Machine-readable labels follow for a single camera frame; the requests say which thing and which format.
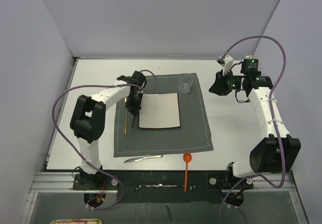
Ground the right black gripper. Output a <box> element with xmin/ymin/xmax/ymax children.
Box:
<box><xmin>209</xmin><ymin>68</ymin><xmax>246</xmax><ymax>97</ymax></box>

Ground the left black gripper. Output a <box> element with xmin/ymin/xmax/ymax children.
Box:
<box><xmin>125</xmin><ymin>91</ymin><xmax>143</xmax><ymax>116</ymax></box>

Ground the dark handled silver fork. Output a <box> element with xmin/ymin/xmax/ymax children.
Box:
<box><xmin>130</xmin><ymin>115</ymin><xmax>136</xmax><ymax>135</ymax></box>

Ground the gold fork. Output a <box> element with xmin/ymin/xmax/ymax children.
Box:
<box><xmin>124</xmin><ymin>97</ymin><xmax>128</xmax><ymax>134</ymax></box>

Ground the white square plate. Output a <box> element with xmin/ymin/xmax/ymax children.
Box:
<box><xmin>139</xmin><ymin>93</ymin><xmax>181</xmax><ymax>129</ymax></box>

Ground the clear plastic cup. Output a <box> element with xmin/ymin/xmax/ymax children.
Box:
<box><xmin>178</xmin><ymin>73</ymin><xmax>194</xmax><ymax>94</ymax></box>

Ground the dark grey cloth placemat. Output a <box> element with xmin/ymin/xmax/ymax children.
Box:
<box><xmin>114</xmin><ymin>73</ymin><xmax>213</xmax><ymax>157</ymax></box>

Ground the silver table knife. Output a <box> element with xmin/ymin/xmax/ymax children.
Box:
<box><xmin>124</xmin><ymin>154</ymin><xmax>163</xmax><ymax>163</ymax></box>

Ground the orange plastic spoon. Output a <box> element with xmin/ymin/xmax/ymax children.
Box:
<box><xmin>183</xmin><ymin>153</ymin><xmax>192</xmax><ymax>192</ymax></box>

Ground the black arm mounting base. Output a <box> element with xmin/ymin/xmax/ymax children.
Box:
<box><xmin>72</xmin><ymin>170</ymin><xmax>254</xmax><ymax>203</ymax></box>

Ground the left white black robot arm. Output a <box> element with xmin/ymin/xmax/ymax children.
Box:
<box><xmin>70</xmin><ymin>71</ymin><xmax>147</xmax><ymax>189</ymax></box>

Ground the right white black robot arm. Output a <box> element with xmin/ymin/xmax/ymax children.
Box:
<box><xmin>209</xmin><ymin>55</ymin><xmax>301</xmax><ymax>188</ymax></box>

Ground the floral tray edge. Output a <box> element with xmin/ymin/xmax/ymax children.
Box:
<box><xmin>50</xmin><ymin>218</ymin><xmax>102</xmax><ymax>224</ymax></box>

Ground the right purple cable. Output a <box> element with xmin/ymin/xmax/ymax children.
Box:
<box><xmin>218</xmin><ymin>35</ymin><xmax>287</xmax><ymax>224</ymax></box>

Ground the purple cable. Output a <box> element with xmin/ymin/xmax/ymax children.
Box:
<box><xmin>218</xmin><ymin>35</ymin><xmax>287</xmax><ymax>224</ymax></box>
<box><xmin>52</xmin><ymin>69</ymin><xmax>158</xmax><ymax>211</ymax></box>

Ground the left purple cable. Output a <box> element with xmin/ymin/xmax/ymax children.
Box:
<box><xmin>52</xmin><ymin>69</ymin><xmax>158</xmax><ymax>211</ymax></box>

